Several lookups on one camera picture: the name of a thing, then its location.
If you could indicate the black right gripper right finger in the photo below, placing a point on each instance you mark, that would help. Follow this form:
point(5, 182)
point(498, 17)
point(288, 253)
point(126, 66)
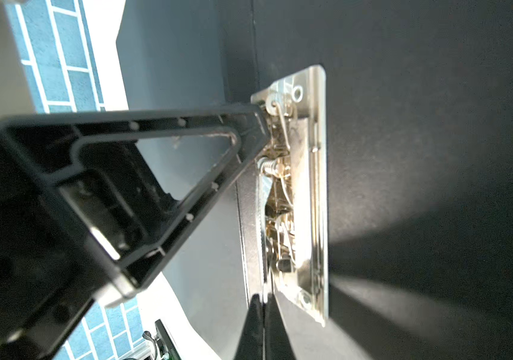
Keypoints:
point(276, 340)

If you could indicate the orange file folder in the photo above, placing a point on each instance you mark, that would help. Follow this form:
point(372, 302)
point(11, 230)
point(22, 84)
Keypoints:
point(420, 155)

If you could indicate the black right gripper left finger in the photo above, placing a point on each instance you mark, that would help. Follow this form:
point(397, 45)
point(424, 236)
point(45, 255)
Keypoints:
point(250, 344)

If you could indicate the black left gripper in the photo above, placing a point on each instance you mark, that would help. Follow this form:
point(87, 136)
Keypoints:
point(81, 211)

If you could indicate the metal folder clip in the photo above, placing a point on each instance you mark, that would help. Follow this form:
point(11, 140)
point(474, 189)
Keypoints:
point(292, 191)

